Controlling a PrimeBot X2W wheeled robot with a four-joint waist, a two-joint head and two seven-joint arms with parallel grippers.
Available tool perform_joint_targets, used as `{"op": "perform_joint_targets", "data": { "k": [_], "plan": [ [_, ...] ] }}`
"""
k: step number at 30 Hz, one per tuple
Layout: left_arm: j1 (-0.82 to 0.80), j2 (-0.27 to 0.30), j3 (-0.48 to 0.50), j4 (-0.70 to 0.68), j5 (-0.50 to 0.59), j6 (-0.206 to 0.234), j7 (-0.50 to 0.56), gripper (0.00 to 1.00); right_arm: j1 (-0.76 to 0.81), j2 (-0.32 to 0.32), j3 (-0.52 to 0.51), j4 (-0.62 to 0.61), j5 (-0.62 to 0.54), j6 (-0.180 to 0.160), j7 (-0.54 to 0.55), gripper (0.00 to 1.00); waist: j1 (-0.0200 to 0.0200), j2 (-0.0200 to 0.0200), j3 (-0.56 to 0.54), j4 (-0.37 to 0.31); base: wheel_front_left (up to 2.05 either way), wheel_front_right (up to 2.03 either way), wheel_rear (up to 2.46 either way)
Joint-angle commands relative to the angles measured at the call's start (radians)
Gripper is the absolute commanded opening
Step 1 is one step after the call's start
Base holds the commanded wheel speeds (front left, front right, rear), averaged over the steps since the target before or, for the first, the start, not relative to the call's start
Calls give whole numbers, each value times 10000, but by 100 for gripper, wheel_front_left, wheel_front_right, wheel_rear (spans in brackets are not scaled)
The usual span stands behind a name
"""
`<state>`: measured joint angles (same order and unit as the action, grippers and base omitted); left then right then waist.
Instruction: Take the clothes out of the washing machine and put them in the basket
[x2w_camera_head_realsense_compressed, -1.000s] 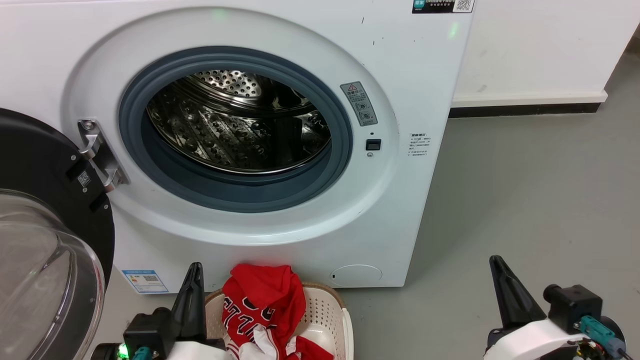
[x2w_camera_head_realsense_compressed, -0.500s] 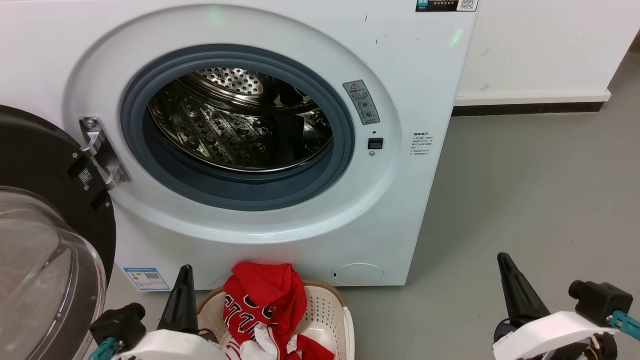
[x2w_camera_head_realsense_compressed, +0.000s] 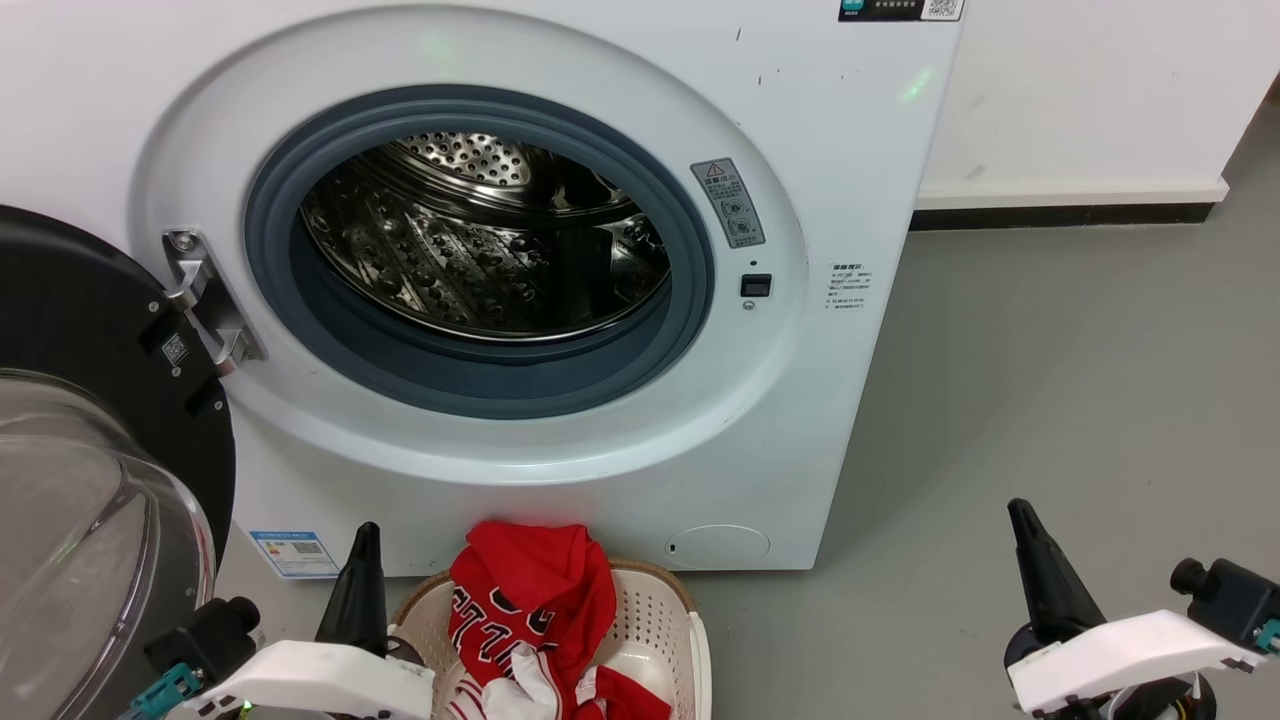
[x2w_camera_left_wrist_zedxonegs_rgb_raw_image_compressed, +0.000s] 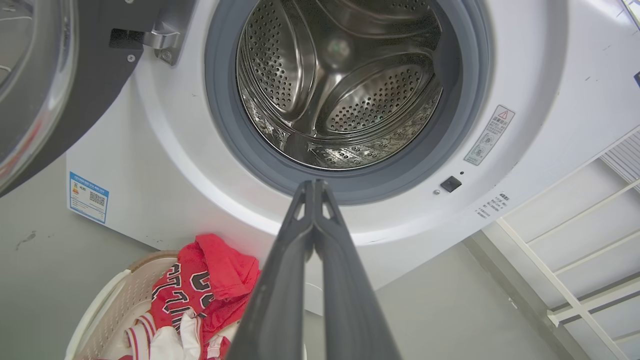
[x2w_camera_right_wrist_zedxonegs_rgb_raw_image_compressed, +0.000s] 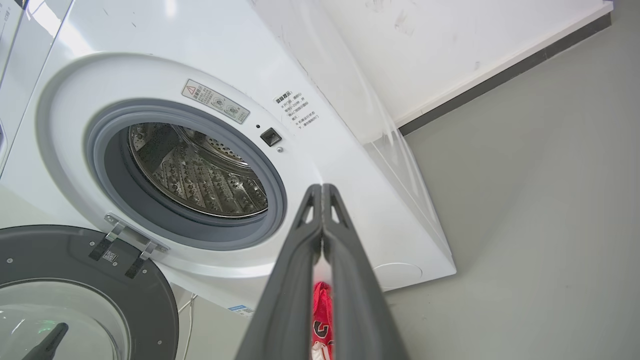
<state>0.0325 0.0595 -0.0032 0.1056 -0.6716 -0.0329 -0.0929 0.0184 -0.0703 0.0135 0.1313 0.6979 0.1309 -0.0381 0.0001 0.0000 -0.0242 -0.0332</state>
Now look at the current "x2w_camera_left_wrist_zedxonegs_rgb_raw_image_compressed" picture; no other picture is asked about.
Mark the black washer door with glass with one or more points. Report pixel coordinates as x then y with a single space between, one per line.
95 75

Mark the red garment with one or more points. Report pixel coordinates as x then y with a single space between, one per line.
220 265

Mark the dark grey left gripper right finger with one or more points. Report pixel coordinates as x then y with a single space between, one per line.
352 310

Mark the silver door hinge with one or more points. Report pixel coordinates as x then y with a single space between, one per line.
162 42

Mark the grey warning label sticker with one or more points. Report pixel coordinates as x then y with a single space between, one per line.
489 135

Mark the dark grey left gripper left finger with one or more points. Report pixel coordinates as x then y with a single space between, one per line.
277 310

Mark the small printed text label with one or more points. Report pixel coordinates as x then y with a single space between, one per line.
492 206

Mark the grey rubber door gasket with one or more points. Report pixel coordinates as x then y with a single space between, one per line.
400 181

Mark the white front-load washing machine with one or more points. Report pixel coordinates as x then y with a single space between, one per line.
540 60

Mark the stainless steel washing machine drum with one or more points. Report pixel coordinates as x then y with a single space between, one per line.
350 100

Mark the black door latch socket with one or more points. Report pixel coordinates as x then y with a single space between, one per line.
450 184

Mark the blue-edged energy label sticker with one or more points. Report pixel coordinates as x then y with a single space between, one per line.
88 197

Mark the white metal rack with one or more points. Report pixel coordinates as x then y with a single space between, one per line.
530 260

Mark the white cloth with red stripes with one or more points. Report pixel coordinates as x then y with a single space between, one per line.
170 345

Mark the cream perforated laundry basket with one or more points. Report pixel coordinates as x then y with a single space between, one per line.
115 310

